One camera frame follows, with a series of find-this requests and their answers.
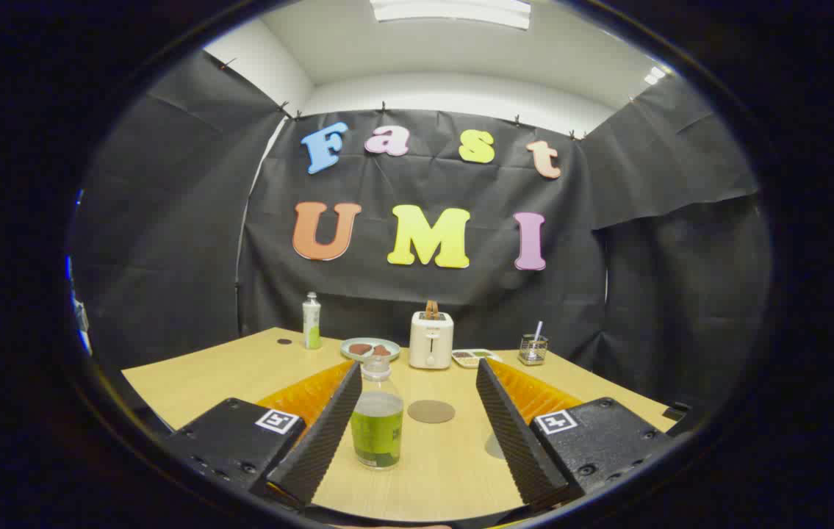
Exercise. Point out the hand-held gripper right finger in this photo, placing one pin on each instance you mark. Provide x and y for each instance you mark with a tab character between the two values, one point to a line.
516	441

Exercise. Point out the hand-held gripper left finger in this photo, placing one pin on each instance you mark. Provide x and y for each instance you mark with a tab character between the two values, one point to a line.
325	441

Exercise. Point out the clear juice bottle green label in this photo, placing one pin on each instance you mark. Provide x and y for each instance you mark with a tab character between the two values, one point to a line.
377	433

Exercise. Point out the round brown coaster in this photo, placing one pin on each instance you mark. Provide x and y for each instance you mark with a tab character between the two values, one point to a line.
431	411

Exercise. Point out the small white green bottle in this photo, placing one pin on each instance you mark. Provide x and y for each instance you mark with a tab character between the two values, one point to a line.
311	323

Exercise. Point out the pale green plate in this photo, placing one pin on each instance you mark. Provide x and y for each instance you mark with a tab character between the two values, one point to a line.
347	352

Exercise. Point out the white divided snack tray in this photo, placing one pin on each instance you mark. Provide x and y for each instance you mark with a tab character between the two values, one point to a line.
469	360

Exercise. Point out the brown food piece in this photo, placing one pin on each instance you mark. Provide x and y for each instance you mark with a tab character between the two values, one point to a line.
382	351
360	349

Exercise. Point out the white straw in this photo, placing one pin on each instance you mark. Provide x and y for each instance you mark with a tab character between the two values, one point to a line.
538	329

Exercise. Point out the white toaster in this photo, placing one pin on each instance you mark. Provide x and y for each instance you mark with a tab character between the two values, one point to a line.
431	345

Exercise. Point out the wooden table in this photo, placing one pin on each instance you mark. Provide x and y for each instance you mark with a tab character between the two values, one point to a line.
203	382

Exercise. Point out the brown bread slice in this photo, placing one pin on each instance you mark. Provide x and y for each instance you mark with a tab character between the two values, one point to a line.
431	308

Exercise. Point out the black table clamp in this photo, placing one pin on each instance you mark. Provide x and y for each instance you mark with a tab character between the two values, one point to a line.
675	412

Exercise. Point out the ceiling light panel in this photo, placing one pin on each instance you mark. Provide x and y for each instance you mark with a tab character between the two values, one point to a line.
655	74
453	11

